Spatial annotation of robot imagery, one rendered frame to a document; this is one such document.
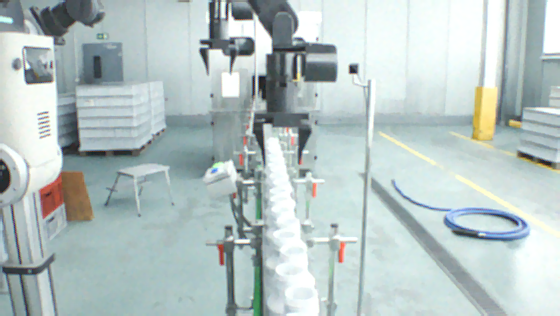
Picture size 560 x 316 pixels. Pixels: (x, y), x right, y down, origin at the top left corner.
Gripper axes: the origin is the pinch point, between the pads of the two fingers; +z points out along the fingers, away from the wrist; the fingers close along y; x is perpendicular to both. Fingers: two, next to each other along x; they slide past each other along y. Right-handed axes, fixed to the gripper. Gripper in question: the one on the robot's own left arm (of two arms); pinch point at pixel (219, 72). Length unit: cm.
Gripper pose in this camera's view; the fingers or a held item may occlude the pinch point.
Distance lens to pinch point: 124.4
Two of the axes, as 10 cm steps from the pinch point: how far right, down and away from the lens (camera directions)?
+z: 0.0, 9.8, 2.0
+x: 0.4, 2.0, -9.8
